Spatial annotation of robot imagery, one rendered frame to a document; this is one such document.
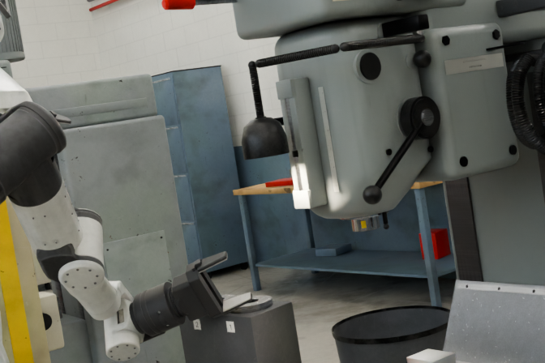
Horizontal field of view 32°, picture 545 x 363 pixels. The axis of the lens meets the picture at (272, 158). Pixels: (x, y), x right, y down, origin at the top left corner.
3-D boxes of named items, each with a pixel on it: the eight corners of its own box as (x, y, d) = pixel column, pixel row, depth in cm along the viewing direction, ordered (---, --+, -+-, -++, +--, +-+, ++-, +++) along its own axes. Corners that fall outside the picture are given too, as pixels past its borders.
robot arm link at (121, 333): (143, 280, 182) (93, 301, 184) (148, 326, 175) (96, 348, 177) (171, 307, 191) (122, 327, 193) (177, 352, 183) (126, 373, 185)
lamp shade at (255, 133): (234, 160, 146) (228, 121, 146) (262, 155, 152) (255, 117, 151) (272, 156, 142) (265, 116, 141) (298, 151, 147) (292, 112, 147)
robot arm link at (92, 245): (82, 325, 174) (35, 270, 159) (81, 279, 181) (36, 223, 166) (135, 309, 173) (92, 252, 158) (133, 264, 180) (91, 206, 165)
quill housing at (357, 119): (366, 222, 146) (334, 18, 144) (285, 222, 162) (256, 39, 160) (448, 199, 157) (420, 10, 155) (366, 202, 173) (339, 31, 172)
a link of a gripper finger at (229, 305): (251, 289, 183) (222, 301, 184) (251, 299, 180) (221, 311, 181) (254, 296, 183) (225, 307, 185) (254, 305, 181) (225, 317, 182)
